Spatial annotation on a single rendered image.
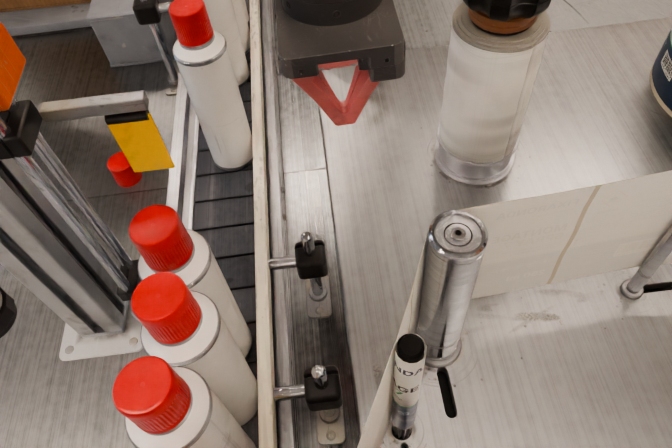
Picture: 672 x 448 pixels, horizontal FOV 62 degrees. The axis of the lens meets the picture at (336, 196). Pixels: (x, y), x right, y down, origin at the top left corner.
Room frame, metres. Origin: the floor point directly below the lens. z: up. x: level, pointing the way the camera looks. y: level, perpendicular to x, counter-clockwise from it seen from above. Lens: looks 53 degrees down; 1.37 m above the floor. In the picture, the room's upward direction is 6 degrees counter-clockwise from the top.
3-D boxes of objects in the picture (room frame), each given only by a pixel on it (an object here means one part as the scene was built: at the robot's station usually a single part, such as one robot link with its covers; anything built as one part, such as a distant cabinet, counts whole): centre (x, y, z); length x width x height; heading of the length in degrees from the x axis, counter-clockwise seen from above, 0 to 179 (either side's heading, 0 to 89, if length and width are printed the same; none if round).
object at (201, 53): (0.45, 0.11, 0.98); 0.05 x 0.05 x 0.20
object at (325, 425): (0.15, 0.03, 0.83); 0.06 x 0.03 x 0.01; 179
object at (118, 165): (0.47, 0.26, 0.85); 0.03 x 0.03 x 0.03
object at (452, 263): (0.19, -0.08, 0.97); 0.05 x 0.05 x 0.19
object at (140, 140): (0.27, 0.13, 1.09); 0.03 x 0.01 x 0.06; 91
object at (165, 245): (0.21, 0.12, 0.98); 0.05 x 0.05 x 0.20
